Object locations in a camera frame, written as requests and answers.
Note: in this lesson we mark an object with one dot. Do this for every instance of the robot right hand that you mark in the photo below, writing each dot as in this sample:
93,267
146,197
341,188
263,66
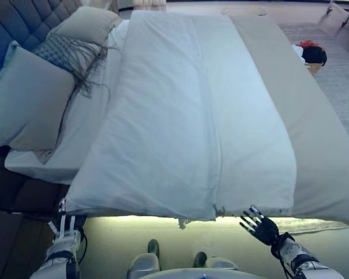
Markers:
264,229

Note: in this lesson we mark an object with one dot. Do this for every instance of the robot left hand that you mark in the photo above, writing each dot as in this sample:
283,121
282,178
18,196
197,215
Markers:
64,226

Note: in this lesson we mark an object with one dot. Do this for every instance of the white duvet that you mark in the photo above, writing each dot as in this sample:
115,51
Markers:
177,116

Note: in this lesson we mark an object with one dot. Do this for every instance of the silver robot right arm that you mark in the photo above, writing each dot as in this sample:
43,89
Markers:
302,258

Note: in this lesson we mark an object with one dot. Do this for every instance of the light wooden nightstand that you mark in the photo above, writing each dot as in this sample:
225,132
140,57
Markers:
14,250

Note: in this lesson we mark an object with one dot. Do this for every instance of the silver robot right leg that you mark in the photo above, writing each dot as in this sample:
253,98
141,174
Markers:
212,261

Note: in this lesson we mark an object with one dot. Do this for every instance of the white sheeted mattress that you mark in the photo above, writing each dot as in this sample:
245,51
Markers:
84,136

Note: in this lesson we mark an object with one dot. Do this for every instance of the beige fringed bedspread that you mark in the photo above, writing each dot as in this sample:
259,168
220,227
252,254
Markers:
317,145

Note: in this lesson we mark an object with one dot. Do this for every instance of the large beige pillow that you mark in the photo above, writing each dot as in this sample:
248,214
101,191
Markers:
26,104
87,24

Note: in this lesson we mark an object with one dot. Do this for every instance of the cardboard box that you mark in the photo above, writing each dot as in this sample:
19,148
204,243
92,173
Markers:
314,69

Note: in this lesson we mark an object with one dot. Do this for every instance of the pale grey area rug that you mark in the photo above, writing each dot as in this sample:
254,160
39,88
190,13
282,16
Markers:
337,72

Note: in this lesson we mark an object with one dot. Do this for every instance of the woven fringed cushion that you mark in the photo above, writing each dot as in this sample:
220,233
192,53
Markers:
61,52

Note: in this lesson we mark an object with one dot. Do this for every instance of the white garment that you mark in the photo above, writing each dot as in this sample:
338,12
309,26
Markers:
298,53

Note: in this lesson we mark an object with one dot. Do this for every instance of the black garment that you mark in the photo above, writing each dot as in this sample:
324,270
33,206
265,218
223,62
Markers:
315,55

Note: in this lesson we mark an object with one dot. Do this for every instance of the red garment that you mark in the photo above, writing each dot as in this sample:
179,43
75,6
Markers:
306,44

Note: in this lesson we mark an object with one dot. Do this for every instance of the grey tufted headboard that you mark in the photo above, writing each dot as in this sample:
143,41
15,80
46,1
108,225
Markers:
20,26

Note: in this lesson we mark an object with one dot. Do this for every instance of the brown upholstered bed frame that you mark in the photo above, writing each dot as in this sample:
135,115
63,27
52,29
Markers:
26,194

